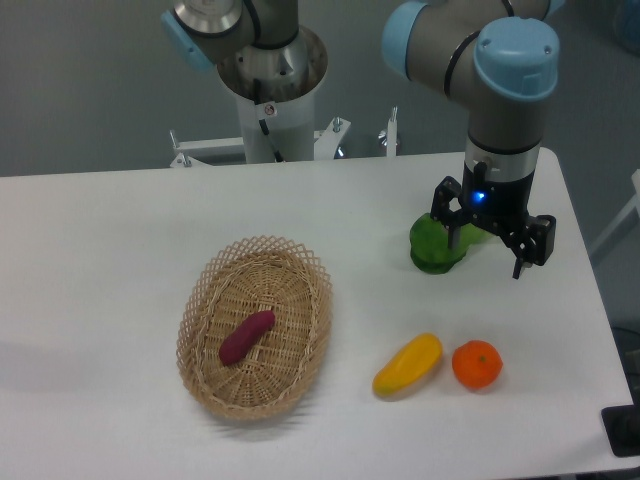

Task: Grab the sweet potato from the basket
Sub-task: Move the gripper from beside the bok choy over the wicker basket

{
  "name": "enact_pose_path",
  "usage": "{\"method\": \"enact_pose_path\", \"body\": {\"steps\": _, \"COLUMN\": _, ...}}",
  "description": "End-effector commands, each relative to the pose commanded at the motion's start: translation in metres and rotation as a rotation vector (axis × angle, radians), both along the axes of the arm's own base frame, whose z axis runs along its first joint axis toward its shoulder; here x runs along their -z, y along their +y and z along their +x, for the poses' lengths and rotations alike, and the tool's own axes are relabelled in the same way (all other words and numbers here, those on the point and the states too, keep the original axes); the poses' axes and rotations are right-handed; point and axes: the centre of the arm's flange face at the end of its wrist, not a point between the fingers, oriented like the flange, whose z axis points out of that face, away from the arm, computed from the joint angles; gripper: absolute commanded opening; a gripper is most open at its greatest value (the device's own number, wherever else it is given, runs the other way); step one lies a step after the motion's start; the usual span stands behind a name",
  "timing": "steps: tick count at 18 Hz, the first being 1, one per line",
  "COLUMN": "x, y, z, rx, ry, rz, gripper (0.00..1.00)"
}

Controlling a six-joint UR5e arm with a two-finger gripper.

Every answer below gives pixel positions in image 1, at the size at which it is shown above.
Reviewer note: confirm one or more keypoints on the white metal base frame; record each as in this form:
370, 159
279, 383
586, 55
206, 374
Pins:
269, 136

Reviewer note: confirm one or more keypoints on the yellow mango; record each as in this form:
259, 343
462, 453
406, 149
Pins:
411, 364

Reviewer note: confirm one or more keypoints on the green cabbage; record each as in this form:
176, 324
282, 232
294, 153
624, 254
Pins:
429, 250

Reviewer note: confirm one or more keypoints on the oval wicker basket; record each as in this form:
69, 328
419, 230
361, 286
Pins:
251, 275

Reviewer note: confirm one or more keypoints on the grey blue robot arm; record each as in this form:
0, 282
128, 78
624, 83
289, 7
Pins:
498, 59

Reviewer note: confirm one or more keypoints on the purple sweet potato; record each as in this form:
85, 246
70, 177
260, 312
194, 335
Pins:
238, 344

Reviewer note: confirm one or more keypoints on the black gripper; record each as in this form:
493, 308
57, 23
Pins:
497, 207

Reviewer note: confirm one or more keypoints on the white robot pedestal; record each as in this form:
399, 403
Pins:
274, 92

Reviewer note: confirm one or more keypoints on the orange tangerine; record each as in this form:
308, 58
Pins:
476, 364

